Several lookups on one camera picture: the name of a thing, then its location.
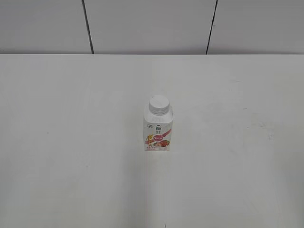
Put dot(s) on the white strawberry yogurt bottle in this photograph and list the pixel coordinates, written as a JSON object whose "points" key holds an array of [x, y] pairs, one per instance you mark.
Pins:
{"points": [[157, 130]]}

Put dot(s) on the white ribbed screw cap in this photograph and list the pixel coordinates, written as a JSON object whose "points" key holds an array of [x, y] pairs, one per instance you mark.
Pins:
{"points": [[159, 104]]}

